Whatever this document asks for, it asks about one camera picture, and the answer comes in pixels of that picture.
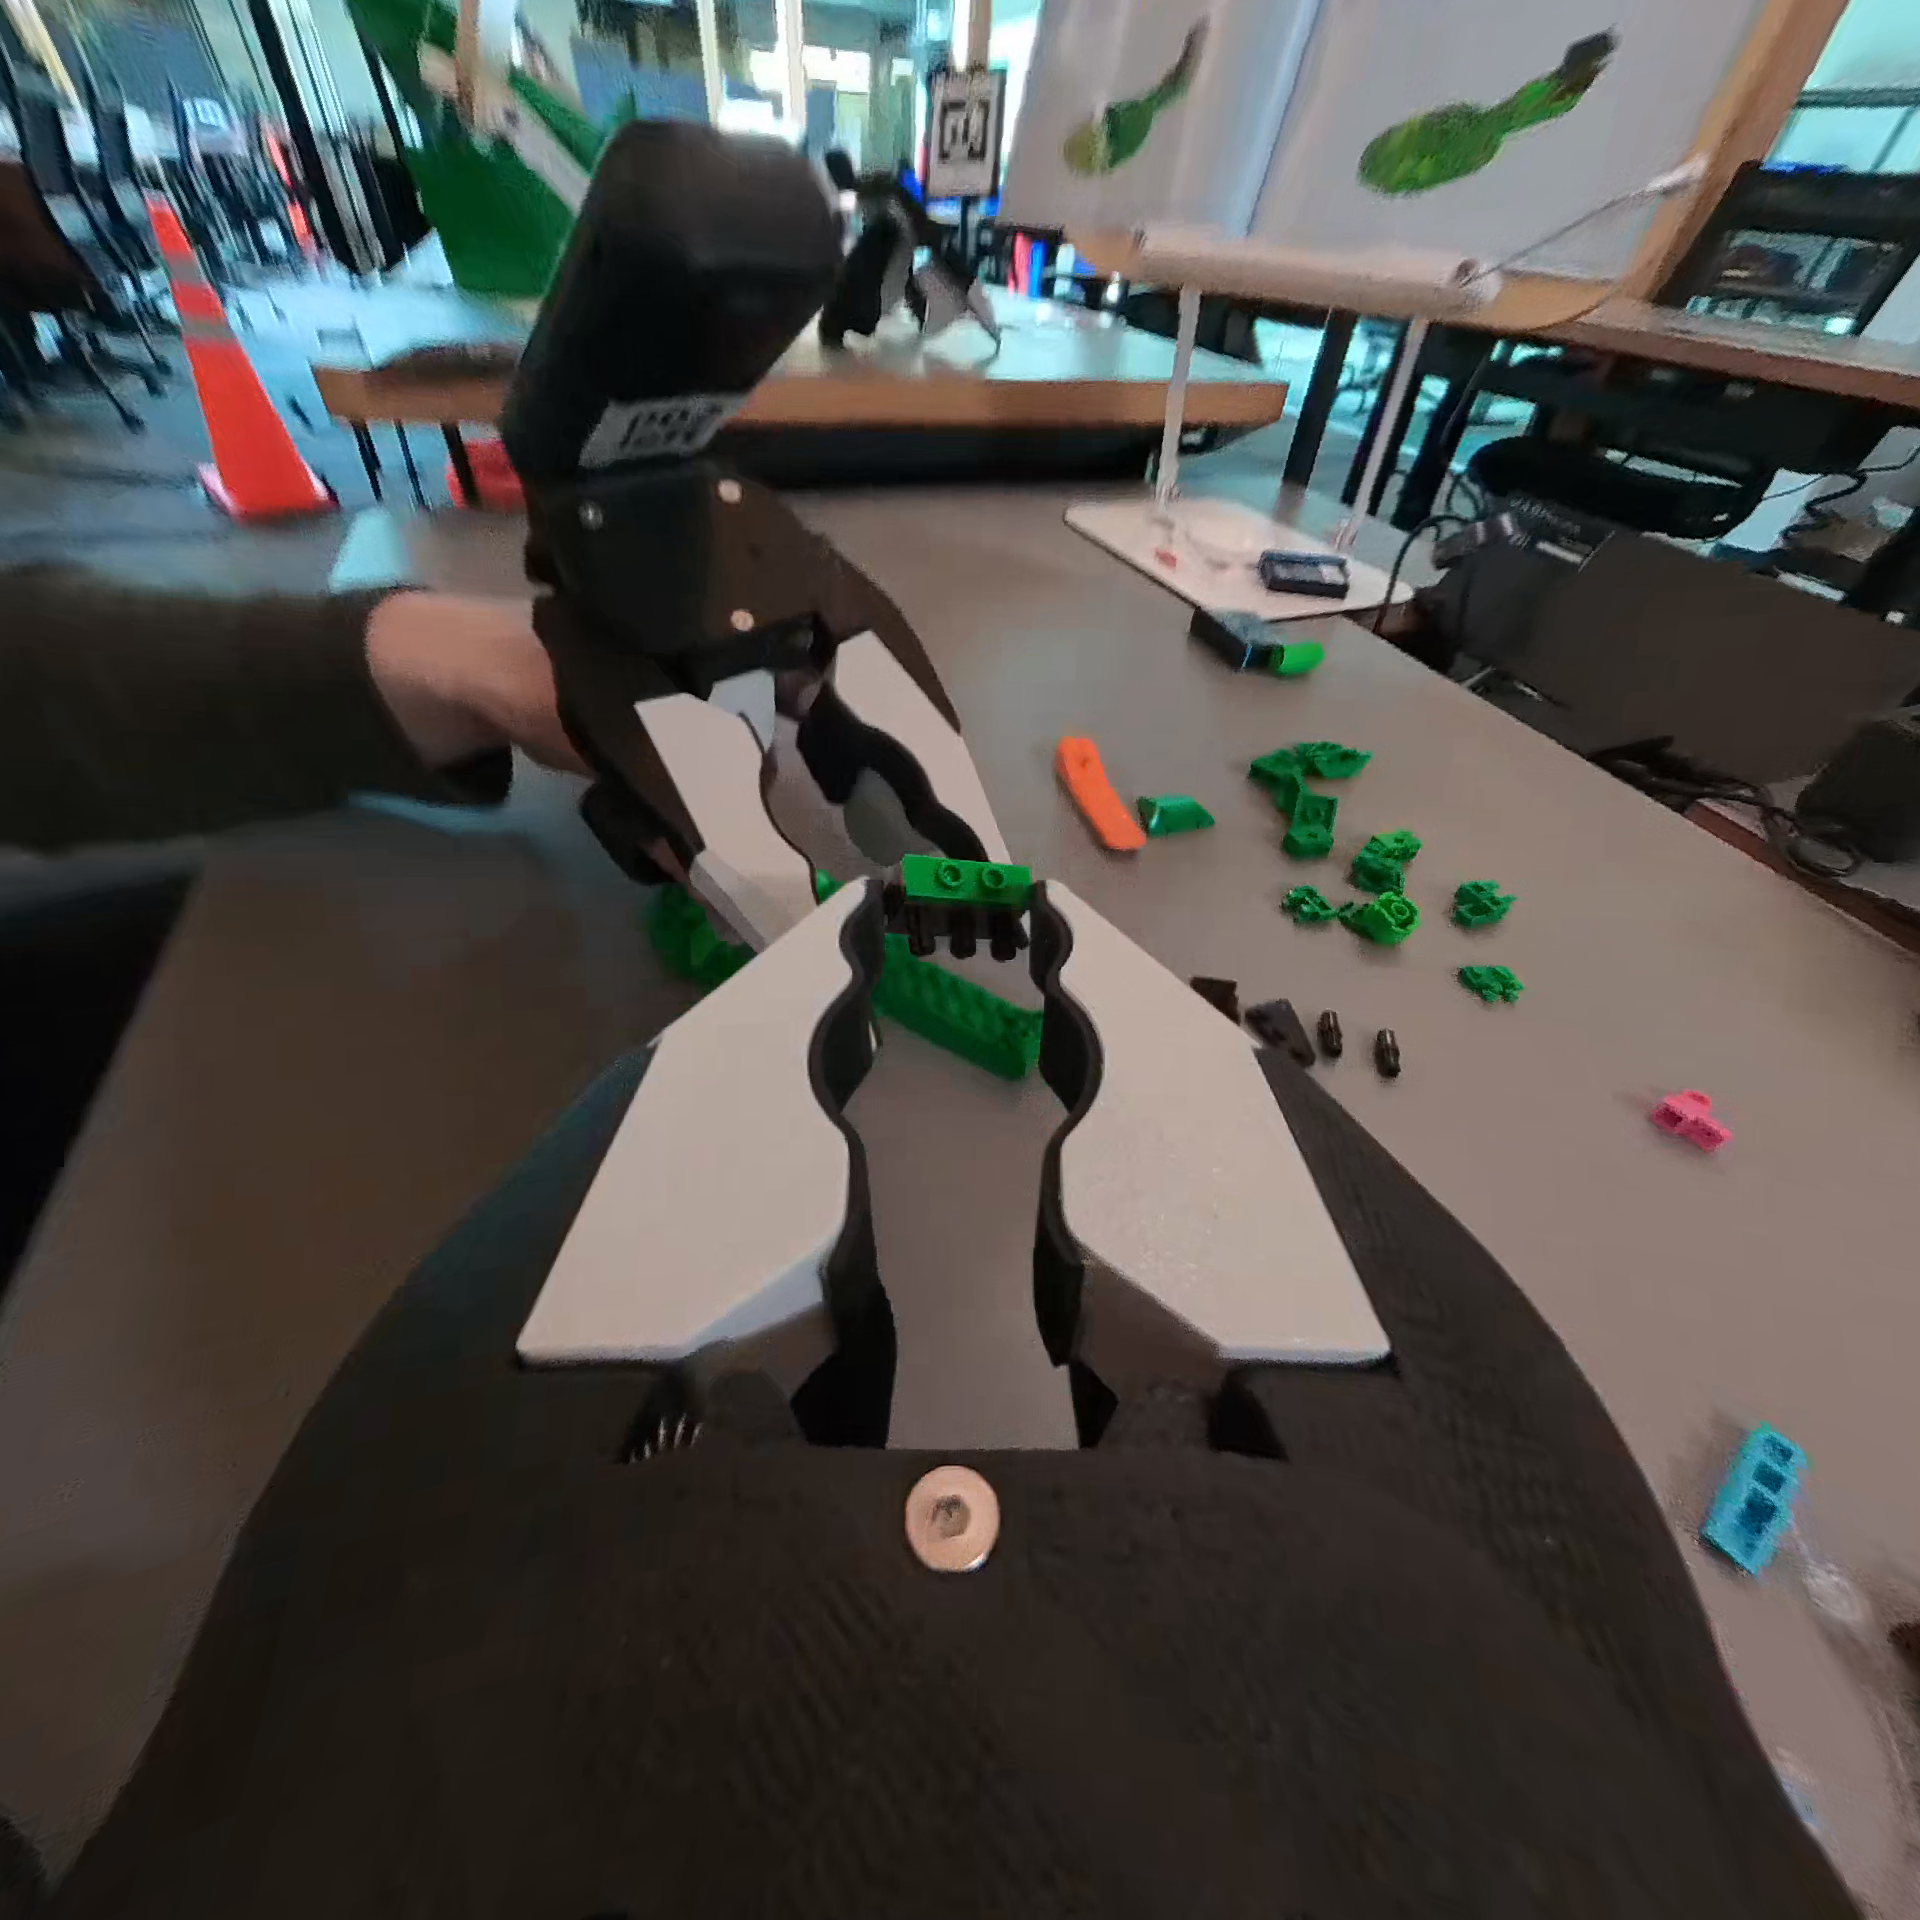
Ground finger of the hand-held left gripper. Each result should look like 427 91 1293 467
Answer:
765 631 1017 904
631 667 842 958

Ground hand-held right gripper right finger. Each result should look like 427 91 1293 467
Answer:
1030 878 1397 1450

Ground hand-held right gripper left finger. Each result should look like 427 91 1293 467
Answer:
515 878 898 1450

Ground green plate with black pins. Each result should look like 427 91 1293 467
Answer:
884 854 1039 964

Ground green brick model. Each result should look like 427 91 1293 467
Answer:
644 883 1047 1087

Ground person's left forearm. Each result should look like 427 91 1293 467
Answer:
0 562 436 858

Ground wood edged office desk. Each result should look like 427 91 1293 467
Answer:
307 294 1295 482

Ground wooden top desk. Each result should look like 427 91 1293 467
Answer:
1500 287 1920 423

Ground person's left hand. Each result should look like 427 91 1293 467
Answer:
364 590 594 782

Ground orange brick separator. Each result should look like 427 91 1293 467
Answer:
1054 731 1153 858

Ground scattered small green bricks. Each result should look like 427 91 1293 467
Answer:
1247 739 1527 1008

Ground idle gripper with tag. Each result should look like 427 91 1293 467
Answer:
817 66 1009 355

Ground green storage bin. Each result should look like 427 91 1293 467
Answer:
398 0 634 299

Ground orange traffic cone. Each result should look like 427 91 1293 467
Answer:
143 194 335 521

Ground wooden booklet stand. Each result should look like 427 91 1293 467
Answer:
997 0 1853 620

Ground blue slope brick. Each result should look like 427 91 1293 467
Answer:
1698 1423 1812 1577

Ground black equipment case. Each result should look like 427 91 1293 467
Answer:
1423 527 1809 752

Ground instruction booklet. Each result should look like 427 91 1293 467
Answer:
997 0 1772 288

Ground dark equipment box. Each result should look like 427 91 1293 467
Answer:
1791 704 1920 867

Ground black computer monitor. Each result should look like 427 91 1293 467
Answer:
1658 159 1906 339

